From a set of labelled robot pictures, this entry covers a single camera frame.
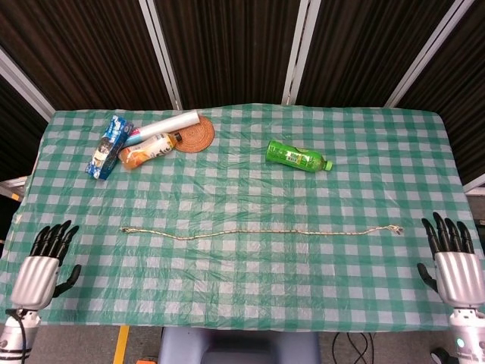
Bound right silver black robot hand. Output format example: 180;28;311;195
416;212;485;309

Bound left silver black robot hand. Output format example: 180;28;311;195
10;219;83;309

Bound beige braided rope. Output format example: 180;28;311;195
120;224;404;241

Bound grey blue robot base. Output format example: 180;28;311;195
157;326;321;364

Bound yellow floor tape line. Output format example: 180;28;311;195
112;325;131;364

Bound blue cardboard box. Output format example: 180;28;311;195
85;115;136;181

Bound orange juice bottle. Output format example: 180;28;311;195
117;131;183;171

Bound green white checked tablecloth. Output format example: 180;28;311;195
0;102;485;333

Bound green plastic drink bottle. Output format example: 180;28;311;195
264;139;334;172

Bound white rolled paper tube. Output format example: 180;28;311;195
124;109;201;147

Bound round woven brown coaster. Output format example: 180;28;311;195
174;115;216;153

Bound white partition frame post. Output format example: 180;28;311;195
281;0;323;107
138;0;183;111
463;177;485;196
383;0;477;109
0;48;57;122

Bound black floor cables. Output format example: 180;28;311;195
331;328;376;364

